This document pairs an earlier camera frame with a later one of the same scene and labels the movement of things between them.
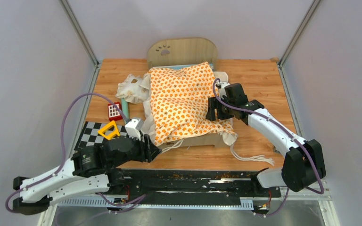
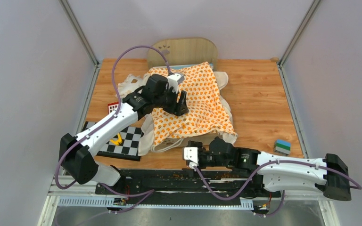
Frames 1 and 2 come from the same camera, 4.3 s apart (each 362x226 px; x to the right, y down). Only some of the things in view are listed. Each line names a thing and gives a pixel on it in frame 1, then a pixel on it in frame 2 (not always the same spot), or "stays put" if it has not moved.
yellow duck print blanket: [178, 97] stays put
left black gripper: [149, 150] to [177, 109]
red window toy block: [114, 114] stays put
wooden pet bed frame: [176, 51] stays put
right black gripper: [214, 103] to [199, 163]
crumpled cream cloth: [135, 89] stays put
